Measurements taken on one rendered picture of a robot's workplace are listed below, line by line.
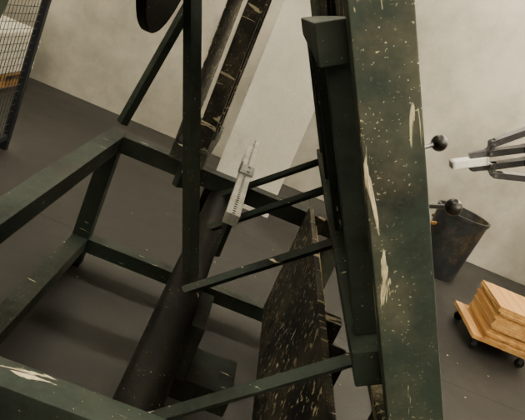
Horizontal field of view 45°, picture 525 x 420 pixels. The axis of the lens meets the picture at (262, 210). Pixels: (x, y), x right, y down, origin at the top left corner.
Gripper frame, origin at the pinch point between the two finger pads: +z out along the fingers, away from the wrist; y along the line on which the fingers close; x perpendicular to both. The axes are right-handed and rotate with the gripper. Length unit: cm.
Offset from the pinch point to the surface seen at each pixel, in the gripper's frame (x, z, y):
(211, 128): 143, 70, 9
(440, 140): 18.0, 1.5, -1.0
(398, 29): -13.0, 13.4, -27.2
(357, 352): -6.9, 25.8, 35.0
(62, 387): -7, 88, 36
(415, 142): -13.0, 12.1, -8.0
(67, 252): 175, 158, 66
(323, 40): -7.0, 25.5, -26.9
